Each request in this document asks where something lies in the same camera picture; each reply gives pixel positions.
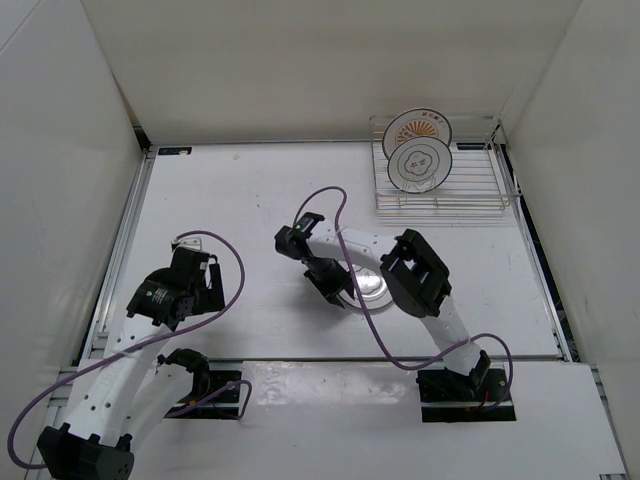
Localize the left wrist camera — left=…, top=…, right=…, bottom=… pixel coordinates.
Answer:
left=171, top=235, right=203, bottom=251

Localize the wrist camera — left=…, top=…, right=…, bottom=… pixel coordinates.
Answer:
left=274, top=212, right=325, bottom=261
left=171, top=235, right=203, bottom=251

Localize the blue label sticker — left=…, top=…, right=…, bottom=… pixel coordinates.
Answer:
left=157, top=147, right=192, bottom=156

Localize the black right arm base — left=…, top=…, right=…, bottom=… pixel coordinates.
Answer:
left=416, top=368, right=517, bottom=423

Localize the orange sunburst plate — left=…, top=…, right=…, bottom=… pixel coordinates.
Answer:
left=381, top=108, right=453, bottom=157

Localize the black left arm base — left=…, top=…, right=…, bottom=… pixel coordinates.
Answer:
left=167, top=361, right=247, bottom=420

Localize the glass plate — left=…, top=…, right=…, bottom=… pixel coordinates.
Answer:
left=387, top=137, right=453, bottom=194
left=354, top=265, right=393, bottom=312

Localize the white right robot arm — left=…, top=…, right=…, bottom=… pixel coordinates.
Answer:
left=293, top=221, right=489, bottom=401

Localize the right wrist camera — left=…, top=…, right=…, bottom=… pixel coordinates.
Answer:
left=274, top=212, right=325, bottom=261

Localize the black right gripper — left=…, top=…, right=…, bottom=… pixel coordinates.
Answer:
left=305, top=256, right=357, bottom=306

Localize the wire dish rack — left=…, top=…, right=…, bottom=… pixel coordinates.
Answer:
left=369, top=109, right=520, bottom=225

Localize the aluminium table rail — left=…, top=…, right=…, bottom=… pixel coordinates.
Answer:
left=72, top=146, right=157, bottom=367

